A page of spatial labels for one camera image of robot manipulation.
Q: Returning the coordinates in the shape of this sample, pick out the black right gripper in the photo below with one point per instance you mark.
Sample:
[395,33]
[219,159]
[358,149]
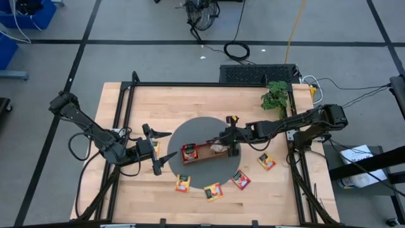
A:
[232,134]

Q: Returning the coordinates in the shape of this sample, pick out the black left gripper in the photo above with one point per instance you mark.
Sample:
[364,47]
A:
[148,147]

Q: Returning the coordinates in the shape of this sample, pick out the beige vanilla tea packet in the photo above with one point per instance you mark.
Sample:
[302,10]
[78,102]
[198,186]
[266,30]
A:
[218,147]

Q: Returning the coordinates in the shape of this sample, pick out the red strawberry tea packet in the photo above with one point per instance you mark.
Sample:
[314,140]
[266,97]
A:
[240,180]
[190,152]

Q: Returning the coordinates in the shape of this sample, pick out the wooden three-compartment tea box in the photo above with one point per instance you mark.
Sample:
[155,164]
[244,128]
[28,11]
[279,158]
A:
[205,153]

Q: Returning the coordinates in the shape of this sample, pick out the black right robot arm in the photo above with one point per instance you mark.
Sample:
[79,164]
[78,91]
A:
[294,123]

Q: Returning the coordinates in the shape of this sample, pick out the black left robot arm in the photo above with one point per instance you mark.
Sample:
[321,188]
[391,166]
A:
[91,133]

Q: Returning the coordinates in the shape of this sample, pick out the yellow tag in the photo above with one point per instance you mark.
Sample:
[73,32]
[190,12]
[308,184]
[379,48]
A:
[234,118]

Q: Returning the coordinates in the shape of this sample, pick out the grey round woven placemat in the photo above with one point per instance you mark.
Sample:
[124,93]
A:
[199,133]

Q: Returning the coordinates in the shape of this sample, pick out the green plant in white pot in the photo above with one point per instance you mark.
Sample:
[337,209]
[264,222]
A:
[274,96]

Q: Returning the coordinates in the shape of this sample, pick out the black computer case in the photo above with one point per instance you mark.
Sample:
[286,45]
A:
[253,73]

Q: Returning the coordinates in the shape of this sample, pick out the yellow plug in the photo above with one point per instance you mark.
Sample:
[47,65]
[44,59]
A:
[312,91]

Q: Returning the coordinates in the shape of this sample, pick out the dark grey side table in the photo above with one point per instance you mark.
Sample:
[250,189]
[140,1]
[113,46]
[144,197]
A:
[335,161]

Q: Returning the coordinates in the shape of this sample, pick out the white paper sheet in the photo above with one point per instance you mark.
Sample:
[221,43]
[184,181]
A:
[357,155]

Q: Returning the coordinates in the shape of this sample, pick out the black rig strut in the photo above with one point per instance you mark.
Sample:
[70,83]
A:
[364,164]

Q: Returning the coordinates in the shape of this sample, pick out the black floor fan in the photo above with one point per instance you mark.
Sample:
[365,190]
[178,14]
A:
[201,12]

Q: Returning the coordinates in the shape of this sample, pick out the black rounded object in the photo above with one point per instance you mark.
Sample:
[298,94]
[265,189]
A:
[3,106]

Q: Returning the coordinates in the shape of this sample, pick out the grey cart base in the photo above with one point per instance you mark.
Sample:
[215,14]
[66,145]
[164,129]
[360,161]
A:
[14,75]

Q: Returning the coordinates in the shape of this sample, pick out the blue storage bin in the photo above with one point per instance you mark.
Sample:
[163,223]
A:
[41,19]
[8,50]

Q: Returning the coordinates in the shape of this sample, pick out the grey metal bracket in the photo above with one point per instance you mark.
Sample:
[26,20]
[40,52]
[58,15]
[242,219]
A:
[117,130]

